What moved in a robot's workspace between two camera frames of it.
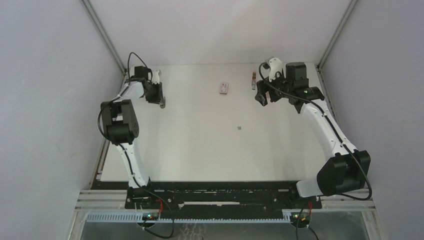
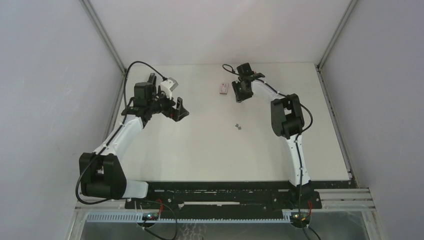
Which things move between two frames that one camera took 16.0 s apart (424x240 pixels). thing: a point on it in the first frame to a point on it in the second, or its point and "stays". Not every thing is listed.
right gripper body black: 274,95 to 242,93
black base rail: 219,197 stays
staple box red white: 224,88 stays
